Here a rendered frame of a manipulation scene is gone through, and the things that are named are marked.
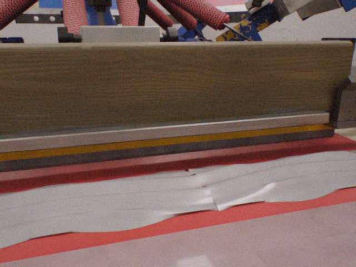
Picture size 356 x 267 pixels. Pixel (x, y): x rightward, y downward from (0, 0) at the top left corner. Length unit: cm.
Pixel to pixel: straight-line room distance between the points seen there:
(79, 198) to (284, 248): 13
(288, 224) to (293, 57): 16
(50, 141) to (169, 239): 12
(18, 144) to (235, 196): 16
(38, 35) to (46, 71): 416
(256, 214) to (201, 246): 5
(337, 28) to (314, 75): 277
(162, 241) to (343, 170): 17
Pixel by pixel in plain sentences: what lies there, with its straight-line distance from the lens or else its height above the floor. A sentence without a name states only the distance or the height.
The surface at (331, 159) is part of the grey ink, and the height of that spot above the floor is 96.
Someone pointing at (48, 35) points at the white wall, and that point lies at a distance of 442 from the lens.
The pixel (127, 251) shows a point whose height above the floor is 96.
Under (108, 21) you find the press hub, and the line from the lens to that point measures 109.
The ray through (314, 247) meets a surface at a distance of 21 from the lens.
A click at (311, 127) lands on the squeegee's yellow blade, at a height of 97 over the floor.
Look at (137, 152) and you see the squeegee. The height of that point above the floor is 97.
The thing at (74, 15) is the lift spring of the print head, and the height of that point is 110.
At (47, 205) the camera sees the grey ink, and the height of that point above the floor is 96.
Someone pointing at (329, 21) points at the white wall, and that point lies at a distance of 319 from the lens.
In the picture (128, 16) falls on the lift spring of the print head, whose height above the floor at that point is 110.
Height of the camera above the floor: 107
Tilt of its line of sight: 17 degrees down
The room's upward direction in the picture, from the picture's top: straight up
